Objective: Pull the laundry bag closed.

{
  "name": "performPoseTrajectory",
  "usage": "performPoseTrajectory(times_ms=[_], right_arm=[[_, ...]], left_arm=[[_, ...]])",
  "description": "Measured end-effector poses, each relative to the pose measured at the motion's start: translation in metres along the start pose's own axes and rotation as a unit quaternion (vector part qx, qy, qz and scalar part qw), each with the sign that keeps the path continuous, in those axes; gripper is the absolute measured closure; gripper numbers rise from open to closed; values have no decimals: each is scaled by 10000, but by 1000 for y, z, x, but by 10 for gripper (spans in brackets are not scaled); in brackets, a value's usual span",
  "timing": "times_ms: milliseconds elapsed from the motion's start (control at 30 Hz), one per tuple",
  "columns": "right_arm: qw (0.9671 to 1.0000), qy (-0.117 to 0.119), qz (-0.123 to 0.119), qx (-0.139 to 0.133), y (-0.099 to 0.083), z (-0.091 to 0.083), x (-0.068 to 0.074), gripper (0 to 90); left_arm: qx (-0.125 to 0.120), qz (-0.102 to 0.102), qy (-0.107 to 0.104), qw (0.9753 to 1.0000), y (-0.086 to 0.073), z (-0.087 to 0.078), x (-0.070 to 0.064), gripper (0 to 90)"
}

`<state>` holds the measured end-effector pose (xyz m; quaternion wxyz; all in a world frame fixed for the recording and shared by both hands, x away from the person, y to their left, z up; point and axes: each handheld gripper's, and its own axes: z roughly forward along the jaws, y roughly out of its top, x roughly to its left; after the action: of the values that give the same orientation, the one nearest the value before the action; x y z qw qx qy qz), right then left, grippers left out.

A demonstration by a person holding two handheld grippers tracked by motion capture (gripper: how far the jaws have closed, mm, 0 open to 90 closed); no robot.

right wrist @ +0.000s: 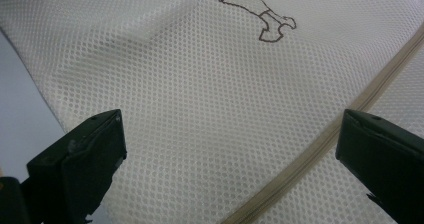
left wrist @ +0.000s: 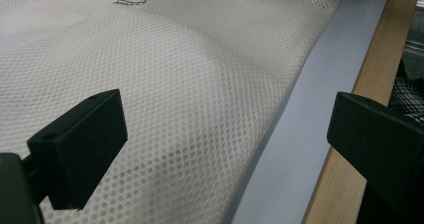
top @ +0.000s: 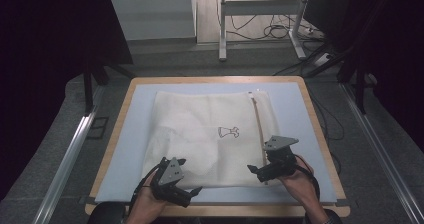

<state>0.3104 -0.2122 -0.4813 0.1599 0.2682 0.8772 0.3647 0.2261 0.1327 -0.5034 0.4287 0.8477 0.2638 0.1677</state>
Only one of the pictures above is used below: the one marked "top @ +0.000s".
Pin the white metal desk frame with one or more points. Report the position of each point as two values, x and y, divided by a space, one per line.
260 7

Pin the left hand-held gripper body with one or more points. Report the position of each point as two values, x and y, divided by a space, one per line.
170 180

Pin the light blue table mat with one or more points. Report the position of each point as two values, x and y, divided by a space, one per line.
300 117

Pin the wooden table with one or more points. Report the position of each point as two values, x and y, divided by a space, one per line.
233 211

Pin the black metal stand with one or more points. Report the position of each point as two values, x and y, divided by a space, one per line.
360 90
88 90

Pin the white power strip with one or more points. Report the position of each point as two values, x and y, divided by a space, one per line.
322 59

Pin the black floor plate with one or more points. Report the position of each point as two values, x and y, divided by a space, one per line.
98 128

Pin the white cabinet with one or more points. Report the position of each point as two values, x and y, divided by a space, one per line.
150 14

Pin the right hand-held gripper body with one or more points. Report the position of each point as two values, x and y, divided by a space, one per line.
278 160

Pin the person's dark clothing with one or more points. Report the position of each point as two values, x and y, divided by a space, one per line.
106 214

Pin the person's right hand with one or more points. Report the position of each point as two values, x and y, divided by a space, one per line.
301 187

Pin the dark curtain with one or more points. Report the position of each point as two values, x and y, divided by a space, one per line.
43 67
393 50

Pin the aluminium floor rail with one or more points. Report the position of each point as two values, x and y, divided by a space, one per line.
380 150
63 164

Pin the white mesh laundry bag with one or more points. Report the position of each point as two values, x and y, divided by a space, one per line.
200 117

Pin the person's left hand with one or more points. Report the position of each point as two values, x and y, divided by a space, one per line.
146 204

